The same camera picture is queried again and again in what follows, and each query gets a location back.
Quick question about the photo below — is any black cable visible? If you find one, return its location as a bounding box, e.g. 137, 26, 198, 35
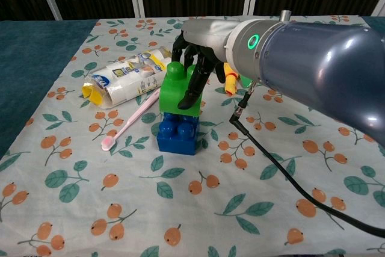
229, 82, 385, 239

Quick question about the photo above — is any orange yellow toy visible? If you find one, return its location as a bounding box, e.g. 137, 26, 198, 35
223, 62, 239, 97

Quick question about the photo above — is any green toy building block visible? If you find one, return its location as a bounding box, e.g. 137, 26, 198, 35
158, 61, 203, 118

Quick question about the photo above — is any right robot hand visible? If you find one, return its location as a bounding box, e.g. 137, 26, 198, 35
171, 17, 243, 110

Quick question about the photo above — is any blue toy building block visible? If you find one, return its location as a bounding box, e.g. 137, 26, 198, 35
156, 112, 200, 156

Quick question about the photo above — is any floral white tablecloth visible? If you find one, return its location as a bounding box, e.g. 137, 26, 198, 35
0, 15, 385, 257

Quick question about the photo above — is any pink toothbrush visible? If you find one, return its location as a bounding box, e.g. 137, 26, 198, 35
100, 87, 161, 152

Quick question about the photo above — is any teal table cover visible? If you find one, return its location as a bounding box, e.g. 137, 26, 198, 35
0, 19, 99, 159

